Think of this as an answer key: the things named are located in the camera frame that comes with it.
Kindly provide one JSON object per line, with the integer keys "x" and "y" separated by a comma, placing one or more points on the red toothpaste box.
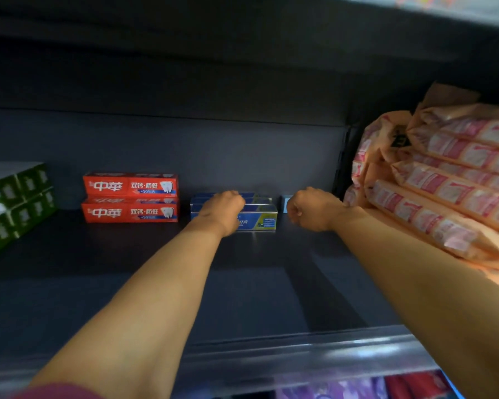
{"x": 129, "y": 186}
{"x": 129, "y": 211}

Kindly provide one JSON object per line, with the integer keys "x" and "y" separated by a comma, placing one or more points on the person's right forearm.
{"x": 432, "y": 295}

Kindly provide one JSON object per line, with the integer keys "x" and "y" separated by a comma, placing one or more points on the green and white box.
{"x": 16, "y": 222}
{"x": 12, "y": 184}

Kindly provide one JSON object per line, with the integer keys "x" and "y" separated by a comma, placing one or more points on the person's left hand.
{"x": 220, "y": 213}

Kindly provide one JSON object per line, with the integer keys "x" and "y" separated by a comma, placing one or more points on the dark metal shelf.
{"x": 249, "y": 162}

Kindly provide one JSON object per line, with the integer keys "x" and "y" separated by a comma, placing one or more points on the pile of pink packets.
{"x": 449, "y": 191}

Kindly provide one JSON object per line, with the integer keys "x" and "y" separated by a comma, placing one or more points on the person's left forearm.
{"x": 149, "y": 311}

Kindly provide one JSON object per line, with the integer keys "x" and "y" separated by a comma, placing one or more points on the maroon sleeve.
{"x": 62, "y": 392}

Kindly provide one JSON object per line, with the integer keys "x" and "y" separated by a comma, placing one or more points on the person's left fingers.
{"x": 233, "y": 200}

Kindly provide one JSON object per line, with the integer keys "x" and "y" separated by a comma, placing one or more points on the person's right fingers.
{"x": 299, "y": 205}

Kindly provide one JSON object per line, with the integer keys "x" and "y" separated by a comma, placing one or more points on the purple packet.
{"x": 337, "y": 389}

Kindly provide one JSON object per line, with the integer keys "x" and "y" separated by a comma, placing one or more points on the blue toothpaste box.
{"x": 258, "y": 200}
{"x": 260, "y": 222}

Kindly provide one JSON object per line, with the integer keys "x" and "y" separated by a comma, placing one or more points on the red packet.
{"x": 416, "y": 386}

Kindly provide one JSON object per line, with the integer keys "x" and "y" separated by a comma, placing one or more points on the person's right hand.
{"x": 316, "y": 209}

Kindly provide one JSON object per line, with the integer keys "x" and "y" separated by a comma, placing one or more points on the clear shelf price rail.
{"x": 295, "y": 361}

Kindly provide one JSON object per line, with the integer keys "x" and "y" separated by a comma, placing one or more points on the small light blue box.
{"x": 285, "y": 202}

